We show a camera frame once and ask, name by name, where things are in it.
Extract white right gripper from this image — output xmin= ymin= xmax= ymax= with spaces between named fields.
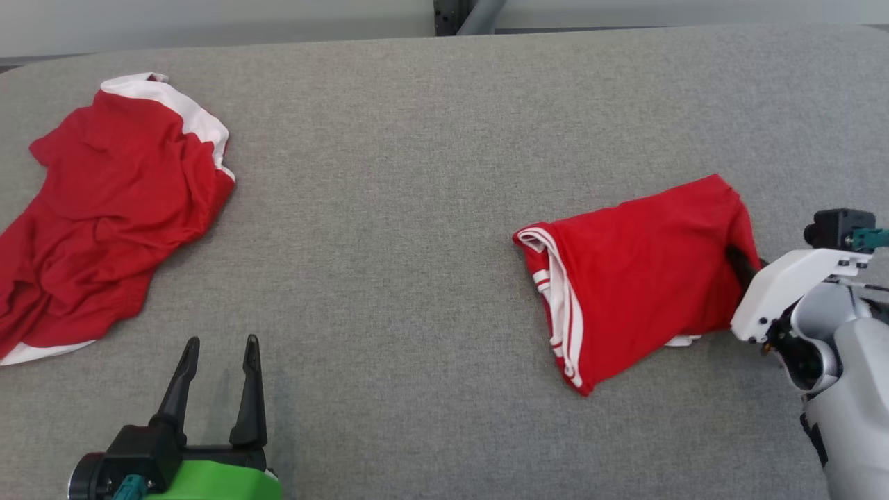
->
xmin=726 ymin=244 xmax=874 ymax=344

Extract teal camera cable connector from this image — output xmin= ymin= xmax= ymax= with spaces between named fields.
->
xmin=851 ymin=228 xmax=889 ymax=252
xmin=113 ymin=474 xmax=148 ymax=500

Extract grey metal frame post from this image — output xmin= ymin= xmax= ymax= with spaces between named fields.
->
xmin=434 ymin=0 xmax=508 ymax=37

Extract red jersey with number print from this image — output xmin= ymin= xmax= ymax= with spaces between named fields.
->
xmin=513 ymin=174 xmax=763 ymax=397

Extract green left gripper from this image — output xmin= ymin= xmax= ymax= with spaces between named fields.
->
xmin=144 ymin=335 xmax=282 ymax=500

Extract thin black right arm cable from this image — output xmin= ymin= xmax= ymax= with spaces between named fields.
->
xmin=830 ymin=274 xmax=889 ymax=294

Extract red shorts with white stripe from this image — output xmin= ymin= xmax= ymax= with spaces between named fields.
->
xmin=0 ymin=72 xmax=237 ymax=367

